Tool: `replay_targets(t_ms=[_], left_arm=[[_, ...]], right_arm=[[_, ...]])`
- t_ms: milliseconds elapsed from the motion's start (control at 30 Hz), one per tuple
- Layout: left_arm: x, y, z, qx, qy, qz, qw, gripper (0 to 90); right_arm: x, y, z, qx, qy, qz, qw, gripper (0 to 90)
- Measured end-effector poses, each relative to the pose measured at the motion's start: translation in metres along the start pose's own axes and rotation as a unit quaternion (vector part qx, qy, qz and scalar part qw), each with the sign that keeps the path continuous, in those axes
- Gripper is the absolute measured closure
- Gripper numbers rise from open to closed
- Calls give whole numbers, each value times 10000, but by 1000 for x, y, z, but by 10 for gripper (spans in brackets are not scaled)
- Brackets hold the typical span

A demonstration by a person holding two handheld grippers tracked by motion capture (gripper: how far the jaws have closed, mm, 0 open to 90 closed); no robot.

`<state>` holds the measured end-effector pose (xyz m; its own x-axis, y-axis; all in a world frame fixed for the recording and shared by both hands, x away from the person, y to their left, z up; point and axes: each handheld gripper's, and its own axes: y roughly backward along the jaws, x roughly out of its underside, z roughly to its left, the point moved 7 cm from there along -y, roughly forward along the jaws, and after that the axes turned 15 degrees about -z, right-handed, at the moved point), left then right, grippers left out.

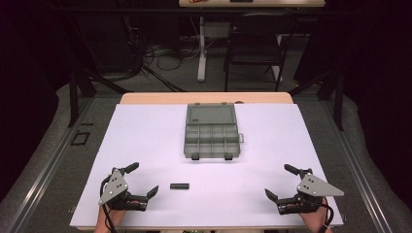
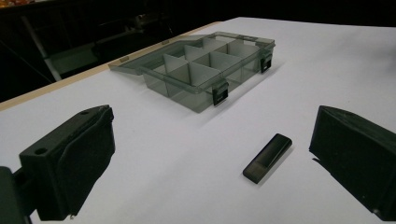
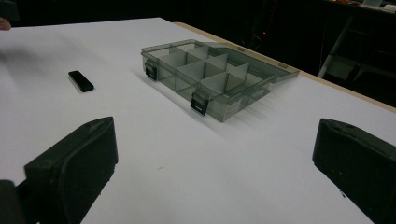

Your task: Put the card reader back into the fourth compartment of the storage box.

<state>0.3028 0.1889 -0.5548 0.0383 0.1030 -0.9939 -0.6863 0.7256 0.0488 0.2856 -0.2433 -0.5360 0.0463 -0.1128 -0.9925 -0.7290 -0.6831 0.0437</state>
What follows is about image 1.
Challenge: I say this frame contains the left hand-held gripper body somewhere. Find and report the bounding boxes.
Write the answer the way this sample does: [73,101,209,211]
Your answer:
[98,167,149,212]

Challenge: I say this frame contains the white-legged wooden desk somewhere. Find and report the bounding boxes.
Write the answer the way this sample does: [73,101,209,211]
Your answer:
[178,0,326,83]

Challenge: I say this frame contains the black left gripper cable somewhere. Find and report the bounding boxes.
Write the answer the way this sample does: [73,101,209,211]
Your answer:
[99,176,119,233]

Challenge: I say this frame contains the black folding chair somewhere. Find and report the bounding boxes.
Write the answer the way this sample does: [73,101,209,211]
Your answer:
[223,12,299,93]

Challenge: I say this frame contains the black metal stand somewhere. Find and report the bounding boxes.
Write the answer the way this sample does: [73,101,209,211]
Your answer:
[66,67,134,129]
[287,66,346,132]

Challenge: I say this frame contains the wooden table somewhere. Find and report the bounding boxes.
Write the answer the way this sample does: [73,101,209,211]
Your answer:
[119,91,294,106]

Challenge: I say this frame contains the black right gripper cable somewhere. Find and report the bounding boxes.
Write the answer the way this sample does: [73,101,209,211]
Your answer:
[323,197,335,228]

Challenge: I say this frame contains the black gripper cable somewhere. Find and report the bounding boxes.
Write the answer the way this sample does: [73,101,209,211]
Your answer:
[99,176,119,233]
[323,197,335,228]

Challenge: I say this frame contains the white board sheet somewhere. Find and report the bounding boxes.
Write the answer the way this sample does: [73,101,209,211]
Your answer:
[69,103,345,228]

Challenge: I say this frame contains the aluminium floor rail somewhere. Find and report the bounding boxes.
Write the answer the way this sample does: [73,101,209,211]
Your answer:
[0,96,95,233]
[319,96,395,233]

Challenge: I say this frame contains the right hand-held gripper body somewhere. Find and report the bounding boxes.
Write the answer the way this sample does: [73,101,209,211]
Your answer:
[276,168,345,216]

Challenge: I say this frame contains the person's left hand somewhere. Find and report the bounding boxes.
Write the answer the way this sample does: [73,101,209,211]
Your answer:
[102,205,130,225]

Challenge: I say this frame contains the black tripod legs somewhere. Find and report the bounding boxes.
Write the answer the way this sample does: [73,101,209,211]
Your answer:
[141,63,188,93]

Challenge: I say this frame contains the grey plastic compartment box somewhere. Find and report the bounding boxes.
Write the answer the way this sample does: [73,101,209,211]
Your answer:
[183,102,245,161]

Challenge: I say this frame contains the person's right hand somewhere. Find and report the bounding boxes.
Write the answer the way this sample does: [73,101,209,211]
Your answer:
[299,201,329,226]

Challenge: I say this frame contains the bundle of floor cables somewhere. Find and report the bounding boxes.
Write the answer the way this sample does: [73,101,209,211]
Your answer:
[142,33,202,72]

